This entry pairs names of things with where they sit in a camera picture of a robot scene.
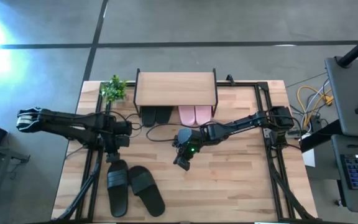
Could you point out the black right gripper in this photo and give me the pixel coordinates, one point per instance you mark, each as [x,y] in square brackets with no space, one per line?
[188,152]

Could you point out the grey side table top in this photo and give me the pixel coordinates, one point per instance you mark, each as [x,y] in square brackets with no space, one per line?
[346,99]

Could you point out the grey desk top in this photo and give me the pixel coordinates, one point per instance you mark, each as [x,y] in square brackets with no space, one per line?
[337,174]

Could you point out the white paper sheet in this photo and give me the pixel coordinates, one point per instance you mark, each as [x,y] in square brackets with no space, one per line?
[309,157]

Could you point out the small black clamp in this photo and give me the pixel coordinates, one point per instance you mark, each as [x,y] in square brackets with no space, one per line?
[229,79]

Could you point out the black diagonal beam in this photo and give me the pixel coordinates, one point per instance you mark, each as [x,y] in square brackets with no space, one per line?
[319,137]

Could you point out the black pole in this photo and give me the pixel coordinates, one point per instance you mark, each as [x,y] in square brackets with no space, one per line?
[357,49]

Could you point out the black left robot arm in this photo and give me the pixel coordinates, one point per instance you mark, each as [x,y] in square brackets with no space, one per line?
[67,123]

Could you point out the black aluminium rig frame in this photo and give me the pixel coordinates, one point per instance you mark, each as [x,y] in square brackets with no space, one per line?
[263,85]

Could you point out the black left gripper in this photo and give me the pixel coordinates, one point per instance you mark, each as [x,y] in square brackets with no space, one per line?
[118,142]

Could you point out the black slide sandal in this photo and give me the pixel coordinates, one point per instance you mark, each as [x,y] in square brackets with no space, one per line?
[117,193]
[148,116]
[164,114]
[148,193]

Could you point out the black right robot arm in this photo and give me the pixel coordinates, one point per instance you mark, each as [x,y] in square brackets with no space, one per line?
[238,123]

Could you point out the green plant in white pot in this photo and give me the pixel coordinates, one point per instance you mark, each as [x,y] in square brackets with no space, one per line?
[113,90]

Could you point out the wooden shelf with black frame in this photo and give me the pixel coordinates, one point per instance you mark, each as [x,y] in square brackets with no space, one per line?
[176,88]

